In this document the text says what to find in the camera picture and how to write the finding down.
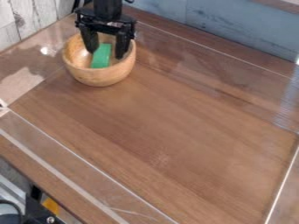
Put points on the clear acrylic barrier wall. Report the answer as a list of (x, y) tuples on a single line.
[(190, 143)]

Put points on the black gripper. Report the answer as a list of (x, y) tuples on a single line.
[(91, 24)]

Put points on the yellow label sticker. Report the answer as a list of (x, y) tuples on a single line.
[(52, 206)]

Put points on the black metal mount with screw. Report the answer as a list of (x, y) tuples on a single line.
[(36, 214)]

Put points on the green rectangular block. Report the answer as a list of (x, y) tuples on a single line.
[(100, 56)]

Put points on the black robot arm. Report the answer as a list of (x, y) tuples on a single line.
[(104, 18)]

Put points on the brown wooden bowl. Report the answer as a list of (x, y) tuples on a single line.
[(78, 59)]

